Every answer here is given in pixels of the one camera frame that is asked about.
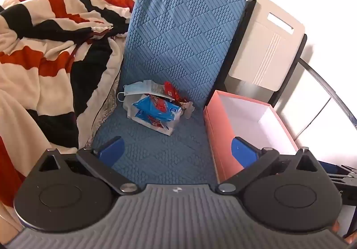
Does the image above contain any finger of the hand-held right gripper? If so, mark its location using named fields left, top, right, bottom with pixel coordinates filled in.
left=317, top=160, right=357, bottom=182

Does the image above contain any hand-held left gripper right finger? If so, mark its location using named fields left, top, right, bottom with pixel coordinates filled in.
left=216, top=136, right=321, bottom=194

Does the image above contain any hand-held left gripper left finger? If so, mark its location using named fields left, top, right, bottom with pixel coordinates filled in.
left=36, top=136, right=140, bottom=195

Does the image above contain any pink cardboard box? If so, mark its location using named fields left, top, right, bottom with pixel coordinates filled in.
left=203, top=90, right=299, bottom=184

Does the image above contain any blue tissue packet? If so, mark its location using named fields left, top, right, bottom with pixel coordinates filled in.
left=127, top=94, right=182, bottom=136

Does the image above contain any blue face mask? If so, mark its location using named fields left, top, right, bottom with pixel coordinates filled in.
left=117, top=80, right=152, bottom=103

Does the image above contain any clear snack packet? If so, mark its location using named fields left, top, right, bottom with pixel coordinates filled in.
left=145, top=80, right=169, bottom=99

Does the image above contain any red candy packet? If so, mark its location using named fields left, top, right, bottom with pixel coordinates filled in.
left=164, top=81, right=182, bottom=102

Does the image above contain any person's right hand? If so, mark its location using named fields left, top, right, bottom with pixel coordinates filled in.
left=332, top=217, right=353, bottom=247

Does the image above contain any floral cream pillow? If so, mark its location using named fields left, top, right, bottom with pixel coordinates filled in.
left=75, top=34, right=127, bottom=152

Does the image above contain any beige chair back panel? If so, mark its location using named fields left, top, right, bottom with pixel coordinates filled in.
left=228, top=0, right=305, bottom=92

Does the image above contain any blue quilted mattress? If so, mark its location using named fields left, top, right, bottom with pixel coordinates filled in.
left=84, top=0, right=247, bottom=185

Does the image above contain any red black cream striped blanket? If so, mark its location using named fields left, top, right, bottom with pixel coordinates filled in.
left=0, top=0, right=137, bottom=208

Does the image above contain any curved black rail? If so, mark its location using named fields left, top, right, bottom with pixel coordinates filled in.
left=298, top=58, right=357, bottom=130

